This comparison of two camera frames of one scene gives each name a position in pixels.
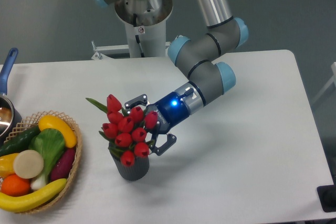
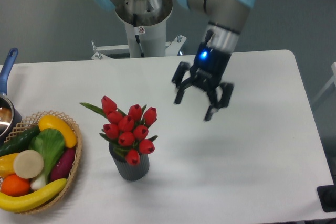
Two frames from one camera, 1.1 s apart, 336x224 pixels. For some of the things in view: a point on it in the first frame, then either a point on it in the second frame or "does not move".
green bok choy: x=50 y=142 does not move
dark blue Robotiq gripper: x=171 y=112 → x=207 y=71
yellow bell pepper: x=7 y=164 does not move
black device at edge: x=327 y=195 does not move
